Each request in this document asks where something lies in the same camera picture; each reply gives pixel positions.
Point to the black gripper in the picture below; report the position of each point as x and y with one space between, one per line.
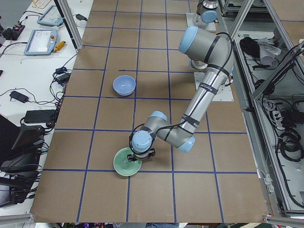
138 160

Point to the green bowl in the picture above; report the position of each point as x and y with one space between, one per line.
123 166

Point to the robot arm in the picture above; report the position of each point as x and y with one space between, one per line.
206 12
200 45

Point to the blue bowl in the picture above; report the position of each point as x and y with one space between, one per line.
124 85

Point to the black power brick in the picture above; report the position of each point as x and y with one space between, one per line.
39 116

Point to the gold cylinder tool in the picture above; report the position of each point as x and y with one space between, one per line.
59 46

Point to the near teach pendant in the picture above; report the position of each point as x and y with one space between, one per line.
41 42

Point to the teach pendant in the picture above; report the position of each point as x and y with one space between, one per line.
41 42
51 17

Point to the black power adapter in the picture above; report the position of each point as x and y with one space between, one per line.
81 17

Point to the far teach pendant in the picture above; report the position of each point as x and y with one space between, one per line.
51 17

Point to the aluminium frame post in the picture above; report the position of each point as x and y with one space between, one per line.
66 14

